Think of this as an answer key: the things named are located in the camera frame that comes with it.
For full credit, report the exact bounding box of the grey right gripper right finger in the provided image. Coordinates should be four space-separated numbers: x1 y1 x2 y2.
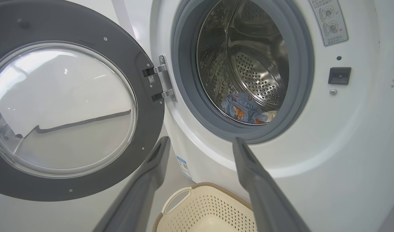
232 137 311 232

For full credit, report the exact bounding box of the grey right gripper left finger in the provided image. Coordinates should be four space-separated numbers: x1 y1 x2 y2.
93 136 171 232

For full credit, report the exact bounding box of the dark round washing machine door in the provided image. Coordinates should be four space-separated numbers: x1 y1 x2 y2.
0 0 176 202

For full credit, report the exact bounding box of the large blue orange print garment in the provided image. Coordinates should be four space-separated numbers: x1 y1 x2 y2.
221 92 278 125

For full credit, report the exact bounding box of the cream perforated laundry basket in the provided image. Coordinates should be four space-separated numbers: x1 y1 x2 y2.
152 182 258 232

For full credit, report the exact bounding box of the white front-load washing machine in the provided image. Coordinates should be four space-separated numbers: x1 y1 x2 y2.
112 0 394 232

